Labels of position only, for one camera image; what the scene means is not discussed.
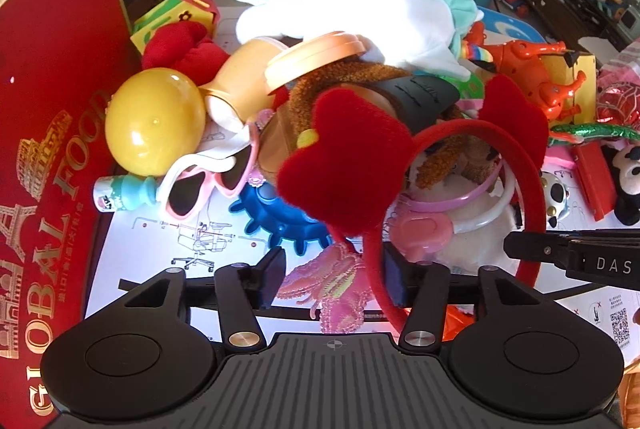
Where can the pink white sunglasses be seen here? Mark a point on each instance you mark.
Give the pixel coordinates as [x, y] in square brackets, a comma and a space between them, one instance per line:
[185, 194]

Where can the small toy bottle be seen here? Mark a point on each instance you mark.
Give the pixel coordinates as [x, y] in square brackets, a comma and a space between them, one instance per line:
[125, 193]

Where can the blue gear toy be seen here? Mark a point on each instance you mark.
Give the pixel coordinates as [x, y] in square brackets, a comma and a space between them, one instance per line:
[270, 214]

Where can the white headband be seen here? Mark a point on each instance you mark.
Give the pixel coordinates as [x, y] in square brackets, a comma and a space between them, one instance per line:
[492, 214]

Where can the pink beaded butterfly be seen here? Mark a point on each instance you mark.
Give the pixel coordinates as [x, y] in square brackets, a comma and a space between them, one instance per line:
[330, 284]

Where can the black white cow figurine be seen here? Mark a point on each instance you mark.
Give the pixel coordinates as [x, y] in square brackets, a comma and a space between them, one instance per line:
[556, 199]

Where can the white fluffy plush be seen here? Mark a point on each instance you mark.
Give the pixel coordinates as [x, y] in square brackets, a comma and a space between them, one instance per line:
[475, 249]

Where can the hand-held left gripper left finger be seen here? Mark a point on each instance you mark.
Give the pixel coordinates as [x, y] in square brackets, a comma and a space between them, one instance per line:
[272, 279]

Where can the red cardboard box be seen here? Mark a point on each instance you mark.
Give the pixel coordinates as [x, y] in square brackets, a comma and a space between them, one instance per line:
[45, 109]

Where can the green foil balloon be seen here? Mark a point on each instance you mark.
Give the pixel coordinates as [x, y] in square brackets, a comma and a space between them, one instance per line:
[590, 131]

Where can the red flat case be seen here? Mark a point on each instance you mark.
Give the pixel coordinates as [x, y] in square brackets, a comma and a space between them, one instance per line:
[595, 184]

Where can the orange ribbed plastic toy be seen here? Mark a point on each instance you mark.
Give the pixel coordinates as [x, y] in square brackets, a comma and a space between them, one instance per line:
[457, 324]

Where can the pink striped blanket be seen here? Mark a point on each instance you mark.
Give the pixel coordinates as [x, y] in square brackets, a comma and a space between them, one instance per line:
[620, 64]

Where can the red heart headband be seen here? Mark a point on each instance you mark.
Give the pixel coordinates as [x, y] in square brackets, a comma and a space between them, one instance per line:
[345, 149]

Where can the yellow plastic ball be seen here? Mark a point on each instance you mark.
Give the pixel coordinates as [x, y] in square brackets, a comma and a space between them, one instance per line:
[155, 119]

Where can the red plush bow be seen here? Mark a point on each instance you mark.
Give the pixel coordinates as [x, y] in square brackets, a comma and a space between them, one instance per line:
[185, 54]

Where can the yellow black box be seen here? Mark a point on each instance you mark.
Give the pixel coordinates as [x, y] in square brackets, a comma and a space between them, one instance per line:
[590, 64]

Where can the black white mouse plush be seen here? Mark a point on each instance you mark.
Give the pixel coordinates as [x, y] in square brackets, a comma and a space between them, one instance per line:
[627, 189]

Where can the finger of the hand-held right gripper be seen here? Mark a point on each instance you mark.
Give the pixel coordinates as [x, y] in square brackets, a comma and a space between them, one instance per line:
[535, 248]

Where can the red foil balloon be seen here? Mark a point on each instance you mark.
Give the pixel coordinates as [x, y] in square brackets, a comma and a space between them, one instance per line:
[620, 106]

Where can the peach plastic toy pot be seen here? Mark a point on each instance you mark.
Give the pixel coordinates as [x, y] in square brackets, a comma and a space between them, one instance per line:
[240, 79]

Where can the pink headband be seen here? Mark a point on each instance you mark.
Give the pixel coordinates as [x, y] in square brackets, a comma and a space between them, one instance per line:
[420, 236]

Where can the blue play mat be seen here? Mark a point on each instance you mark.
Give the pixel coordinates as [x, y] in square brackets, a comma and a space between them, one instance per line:
[510, 29]

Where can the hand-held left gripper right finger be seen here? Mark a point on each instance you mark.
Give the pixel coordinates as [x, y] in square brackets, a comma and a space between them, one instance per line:
[397, 276]

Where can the orange toy dinosaur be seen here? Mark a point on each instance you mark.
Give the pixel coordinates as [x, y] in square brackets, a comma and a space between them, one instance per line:
[525, 69]

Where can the colourful toy cube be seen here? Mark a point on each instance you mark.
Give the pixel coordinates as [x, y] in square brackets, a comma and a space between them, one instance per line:
[170, 16]

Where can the printed instruction sheet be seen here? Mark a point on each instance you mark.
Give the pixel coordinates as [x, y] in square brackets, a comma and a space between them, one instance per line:
[150, 269]

